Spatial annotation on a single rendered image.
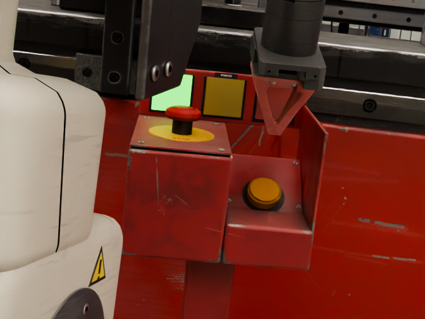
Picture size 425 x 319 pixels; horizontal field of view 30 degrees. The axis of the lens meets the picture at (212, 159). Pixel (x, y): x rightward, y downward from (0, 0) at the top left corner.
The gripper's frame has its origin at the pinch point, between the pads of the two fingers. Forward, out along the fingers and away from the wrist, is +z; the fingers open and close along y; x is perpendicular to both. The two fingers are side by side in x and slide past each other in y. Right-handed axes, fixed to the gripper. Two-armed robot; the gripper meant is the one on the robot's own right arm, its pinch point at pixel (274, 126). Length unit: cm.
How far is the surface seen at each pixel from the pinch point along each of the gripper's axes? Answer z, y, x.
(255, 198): 8.3, -1.3, 1.0
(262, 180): 7.3, 0.9, 0.3
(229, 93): 1.1, 10.2, 4.5
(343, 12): 5, 61, -18
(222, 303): 20.3, -4.9, 3.3
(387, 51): -1.8, 22.7, -16.6
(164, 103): 3.0, 9.8, 12.0
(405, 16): 4, 59, -29
